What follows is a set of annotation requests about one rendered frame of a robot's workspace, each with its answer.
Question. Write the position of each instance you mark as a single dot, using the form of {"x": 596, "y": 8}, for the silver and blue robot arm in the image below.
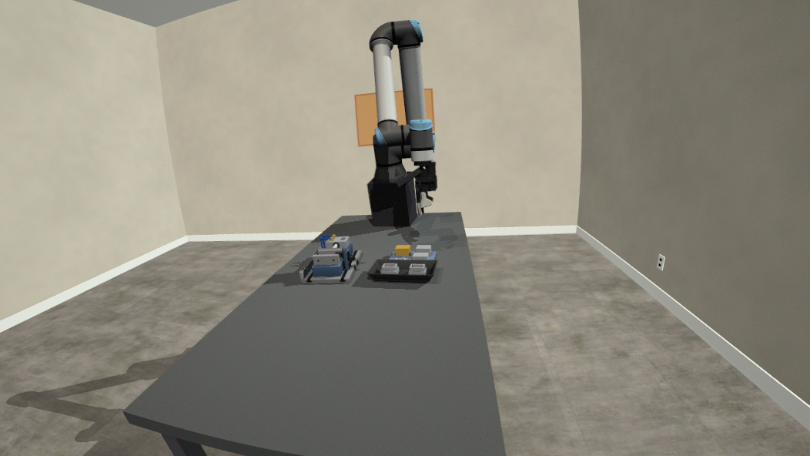
{"x": 415, "y": 139}

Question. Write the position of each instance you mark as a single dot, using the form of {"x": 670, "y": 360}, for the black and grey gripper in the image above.
{"x": 425, "y": 182}

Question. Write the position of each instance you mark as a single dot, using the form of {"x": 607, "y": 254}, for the yellow brass block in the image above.
{"x": 402, "y": 251}

